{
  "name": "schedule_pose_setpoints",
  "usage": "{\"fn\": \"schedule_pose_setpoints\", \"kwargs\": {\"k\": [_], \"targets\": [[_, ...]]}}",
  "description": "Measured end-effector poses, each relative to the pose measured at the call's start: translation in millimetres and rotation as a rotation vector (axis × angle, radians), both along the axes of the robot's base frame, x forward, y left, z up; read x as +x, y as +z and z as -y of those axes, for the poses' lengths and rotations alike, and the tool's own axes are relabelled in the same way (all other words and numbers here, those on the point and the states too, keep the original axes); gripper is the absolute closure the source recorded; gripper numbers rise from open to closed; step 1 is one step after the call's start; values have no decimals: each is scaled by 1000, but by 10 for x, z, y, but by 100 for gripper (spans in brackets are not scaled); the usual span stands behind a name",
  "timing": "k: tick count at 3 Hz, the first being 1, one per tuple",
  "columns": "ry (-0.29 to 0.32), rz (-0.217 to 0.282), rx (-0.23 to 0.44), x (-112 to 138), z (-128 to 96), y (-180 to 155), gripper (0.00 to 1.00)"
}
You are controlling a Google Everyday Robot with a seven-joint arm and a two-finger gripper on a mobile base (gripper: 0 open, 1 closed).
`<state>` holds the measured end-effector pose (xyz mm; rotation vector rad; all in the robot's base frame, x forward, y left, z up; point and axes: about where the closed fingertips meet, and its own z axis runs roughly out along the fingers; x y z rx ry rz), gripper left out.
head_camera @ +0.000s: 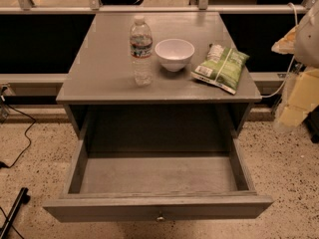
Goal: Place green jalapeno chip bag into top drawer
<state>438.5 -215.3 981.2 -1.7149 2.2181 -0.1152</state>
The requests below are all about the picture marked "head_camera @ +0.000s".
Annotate black floor cable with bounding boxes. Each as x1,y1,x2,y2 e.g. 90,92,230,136
0,95,38,169

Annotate black bar on floor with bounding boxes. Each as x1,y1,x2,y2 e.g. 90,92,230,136
0,187,30,239

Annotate white cable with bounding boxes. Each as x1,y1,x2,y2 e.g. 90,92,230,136
261,2,300,100

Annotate white ceramic bowl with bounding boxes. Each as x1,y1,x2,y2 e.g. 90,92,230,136
155,39,194,72

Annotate grey wooden nightstand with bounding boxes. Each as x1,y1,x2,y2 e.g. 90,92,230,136
57,11,261,129

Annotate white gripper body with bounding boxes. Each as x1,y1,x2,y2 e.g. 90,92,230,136
273,67,319,132

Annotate green jalapeno chip bag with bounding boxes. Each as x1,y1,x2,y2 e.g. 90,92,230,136
190,44,249,95

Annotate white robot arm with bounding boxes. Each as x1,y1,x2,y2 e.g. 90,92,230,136
271,1,319,132

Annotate open grey top drawer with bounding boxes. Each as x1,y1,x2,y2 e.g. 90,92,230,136
43,108,275,223

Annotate clear plastic water bottle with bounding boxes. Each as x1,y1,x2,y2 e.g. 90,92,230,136
130,16,153,86

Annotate yellow ribbed gripper finger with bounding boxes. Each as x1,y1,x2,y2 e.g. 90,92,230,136
271,26,297,55

